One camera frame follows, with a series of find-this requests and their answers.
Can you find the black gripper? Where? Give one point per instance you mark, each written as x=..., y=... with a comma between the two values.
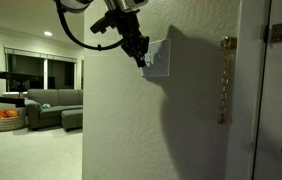
x=133, y=42

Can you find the living room window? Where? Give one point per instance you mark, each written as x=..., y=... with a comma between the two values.
x=54, y=71

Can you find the woven basket with orange items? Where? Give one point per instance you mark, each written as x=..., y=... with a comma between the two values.
x=10, y=119

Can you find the recessed ceiling light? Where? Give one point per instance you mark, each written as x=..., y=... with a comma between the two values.
x=46, y=33

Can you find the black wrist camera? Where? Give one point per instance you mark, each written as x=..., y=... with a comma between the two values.
x=102, y=24

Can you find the white double light switch plate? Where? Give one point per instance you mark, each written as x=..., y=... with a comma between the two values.
x=157, y=59

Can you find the grey sectional sofa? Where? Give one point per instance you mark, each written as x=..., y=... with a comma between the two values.
x=53, y=107

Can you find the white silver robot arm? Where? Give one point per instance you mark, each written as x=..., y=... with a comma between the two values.
x=79, y=6

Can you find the white door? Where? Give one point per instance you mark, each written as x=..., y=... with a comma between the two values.
x=268, y=160

